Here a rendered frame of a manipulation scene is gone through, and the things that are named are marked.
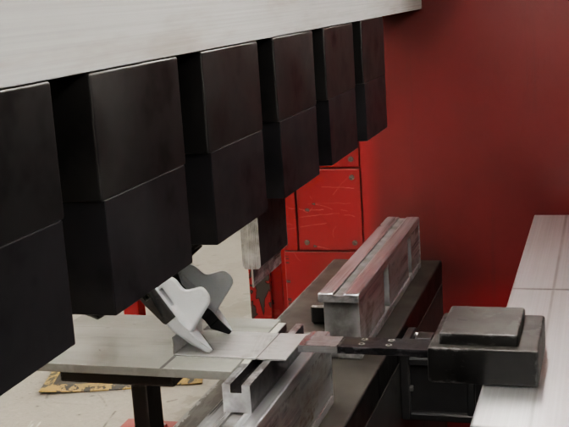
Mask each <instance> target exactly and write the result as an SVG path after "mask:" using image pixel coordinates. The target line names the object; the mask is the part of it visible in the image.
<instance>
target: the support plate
mask: <svg viewBox="0 0 569 427"><path fill-rule="evenodd" d="M226 319H227V321H228V323H229V325H230V327H231V329H232V331H243V332H265V333H270V332H271V331H272V329H273V328H274V327H275V326H276V325H277V324H278V323H281V320H280V319H243V318H226ZM73 323H74V331H75V344H74V345H73V346H72V347H71V348H69V349H68V350H66V351H65V352H63V353H61V354H60V355H59V356H57V357H56V358H54V359H53V360H52V361H51V362H49V363H47V364H46V365H44V366H43V367H41V368H40V369H38V370H37V371H51V372H69V373H86V374H120V375H138V376H156V377H173V378H191V379H208V380H227V379H228V378H229V377H230V375H231V374H232V373H233V372H234V371H235V370H236V369H237V368H238V367H239V366H240V364H241V363H242V362H243V361H244V359H233V358H198V357H179V356H176V357H175V358H174V359H173V360H172V361H171V362H170V363H168V364H167V365H166V366H165V367H164V368H163V369H160V367H161V366H163V365H164V364H165V363H166V362H167V361H168V360H169V359H170V358H171V357H172V356H173V346H172V336H174V335H175V334H176V333H174V332H173V331H172V330H171V329H170V328H169V327H168V326H167V325H166V324H163V323H162V322H161V321H160V320H159V319H158V318H157V317H156V316H155V315H130V314H118V315H116V316H112V315H105V316H103V317H102V318H100V319H94V318H92V317H89V316H87V315H84V314H82V315H81V316H80V317H79V318H77V319H75V320H73Z"/></svg>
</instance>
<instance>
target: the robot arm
mask: <svg viewBox="0 0 569 427"><path fill-rule="evenodd" d="M201 247H202V245H191V251H192V256H193V255H194V254H195V253H196V252H197V251H198V250H199V249H200V248H201ZM232 285H233V278H232V276H231V275H230V274H229V273H228V272H226V271H224V270H220V271H217V272H214V273H211V274H205V273H203V272H201V271H200V270H199V269H198V268H197V267H196V266H195V265H193V264H190V265H188V266H187V267H185V268H184V269H182V270H181V271H180V272H179V273H177V274H175V275H174V276H172V277H171V278H170V279H168V280H166V281H165V282H163V283H162V284H161V285H160V286H158V287H157V288H155V289H154V290H152V291H151V292H149V293H148V294H146V295H145V296H144V297H142V298H141V299H140V300H141V301H142V303H143V304H144V305H145V306H146V307H147V308H148V309H149V310H150V311H151V312H152V313H153V314H154V315H155V316H156V317H157V318H158V319H159V320H160V321H161V322H162V323H163V324H166V325H167V326H168V327H169V328H170V329H171V330H172V331H173V332H174V333H176V334H177V335H178V336H180V337H181V338H183V339H184V340H186V341H187V342H189V343H190V344H191V345H192V346H194V347H197V348H199V349H201V350H203V351H204V352H207V353H209V352H210V351H212V350H213V349H212V347H211V346H210V344H209V343H208V342H207V340H206V339H205V337H204V336H203V334H202V333H201V332H200V331H199V330H198V329H197V328H196V326H197V324H198V323H199V321H200V319H201V318H203V319H204V320H205V321H206V322H207V324H208V326H209V327H210V328H211V329H213V330H217V331H221V332H223V333H226V334H230V333H231V332H232V329H231V327H230V325H229V323H228V321H227V319H226V318H225V317H224V315H223V314H222V312H221V311H220V310H219V306H220V305H221V303H222V301H223V300H224V298H225V297H226V295H227V293H228V292H229V289H230V288H231V286H232Z"/></svg>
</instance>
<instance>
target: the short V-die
mask: <svg viewBox="0 0 569 427"><path fill-rule="evenodd" d="M277 333H288V334H304V327H303V324H296V325H295V326H294V327H293V328H292V329H291V330H287V327H286V323H285V324H284V325H283V326H282V328H281V329H280V330H279V331H278V332H277ZM300 353H301V352H298V347H297V348H296V349H295V350H294V352H293V353H292V354H291V355H290V356H289V358H288V359H287V360H286V361H270V360H251V361H250V362H249V363H242V364H241V365H240V366H239V367H238V368H237V369H236V370H235V371H234V372H233V373H232V374H231V375H230V377H229V378H228V379H227V380H226V381H225V382H224V383H223V384H222V392H223V404H224V412H231V413H252V412H253V411H254V410H255V409H256V408H257V406H258V405H259V404H260V402H261V401H262V400H263V398H264V397H265V396H266V395H267V394H268V393H269V392H270V391H271V389H272V388H273V387H274V385H275V384H276V383H277V382H278V380H279V379H280V378H281V377H282V375H283V374H284V373H285V371H286V370H287V369H288V368H289V366H291V364H292V363H293V362H294V361H295V360H296V358H297V357H298V356H299V355H300Z"/></svg>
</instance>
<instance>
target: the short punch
mask: <svg viewBox="0 0 569 427"><path fill-rule="evenodd" d="M267 204H268V211H266V212H265V213H263V214H262V215H260V216H259V217H257V218H256V219H254V220H253V221H252V222H251V223H249V224H248V225H246V226H244V227H243V228H241V229H240V239H241V251H242V263H243V267H244V268H245V269H251V280H252V287H253V288H254V287H255V286H256V285H257V284H258V283H259V282H261V281H262V280H263V279H264V278H265V277H266V276H267V275H269V274H270V273H271V272H272V271H273V270H274V269H276V268H277V267H278V266H279V265H280V264H281V250H282V249H283V248H284V247H286V246H287V244H288V239H287V225H286V212H285V199H284V198H271V199H267Z"/></svg>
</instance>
